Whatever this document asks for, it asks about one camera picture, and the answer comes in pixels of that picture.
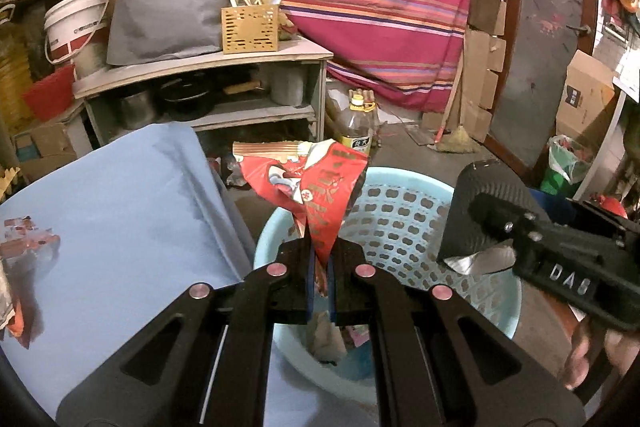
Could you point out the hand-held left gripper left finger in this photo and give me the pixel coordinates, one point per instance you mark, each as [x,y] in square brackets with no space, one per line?
[300,287]

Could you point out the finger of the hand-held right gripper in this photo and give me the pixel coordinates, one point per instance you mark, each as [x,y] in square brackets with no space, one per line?
[505,219]

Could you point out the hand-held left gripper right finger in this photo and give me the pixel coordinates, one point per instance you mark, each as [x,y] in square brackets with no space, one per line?
[350,287]

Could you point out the black pouch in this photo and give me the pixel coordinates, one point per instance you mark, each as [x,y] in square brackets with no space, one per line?
[465,207]

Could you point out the light blue plastic basket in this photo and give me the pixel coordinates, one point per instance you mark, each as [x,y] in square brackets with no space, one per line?
[400,227]

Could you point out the red snack wrapper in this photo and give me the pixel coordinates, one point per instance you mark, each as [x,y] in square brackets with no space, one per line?
[325,187]

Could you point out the person's right hand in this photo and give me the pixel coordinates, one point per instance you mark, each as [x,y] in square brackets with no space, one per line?
[585,352]

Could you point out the green plastic bag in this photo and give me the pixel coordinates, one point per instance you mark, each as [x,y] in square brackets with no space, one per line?
[567,164]

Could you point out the straw broom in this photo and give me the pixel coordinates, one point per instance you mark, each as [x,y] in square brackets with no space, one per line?
[455,139]

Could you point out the cardboard box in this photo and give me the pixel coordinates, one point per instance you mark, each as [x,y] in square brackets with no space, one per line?
[582,97]

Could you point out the cooking oil bottle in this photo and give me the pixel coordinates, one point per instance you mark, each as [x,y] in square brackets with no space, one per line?
[356,127]

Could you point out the blue tablecloth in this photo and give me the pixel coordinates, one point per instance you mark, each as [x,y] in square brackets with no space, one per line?
[125,232]

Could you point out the black pot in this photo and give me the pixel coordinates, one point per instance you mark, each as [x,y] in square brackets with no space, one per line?
[185,97]

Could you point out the low wooden cabinet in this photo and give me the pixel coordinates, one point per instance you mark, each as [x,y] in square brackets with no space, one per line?
[200,64]

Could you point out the yellow chopstick holder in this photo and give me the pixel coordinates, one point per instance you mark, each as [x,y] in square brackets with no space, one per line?
[250,29]

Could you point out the silver and red wrapper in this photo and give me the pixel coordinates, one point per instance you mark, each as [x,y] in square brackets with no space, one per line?
[27,237]

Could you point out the grey fabric cover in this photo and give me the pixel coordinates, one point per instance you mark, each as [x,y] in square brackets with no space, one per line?
[165,12]

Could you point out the yellow egg-crate foam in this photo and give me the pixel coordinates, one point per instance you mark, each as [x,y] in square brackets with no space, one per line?
[7,184]

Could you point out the red plastic basin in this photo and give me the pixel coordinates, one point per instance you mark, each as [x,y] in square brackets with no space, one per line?
[47,94]

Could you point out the white plastic bucket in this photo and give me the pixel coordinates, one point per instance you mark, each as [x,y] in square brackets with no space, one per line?
[75,32]

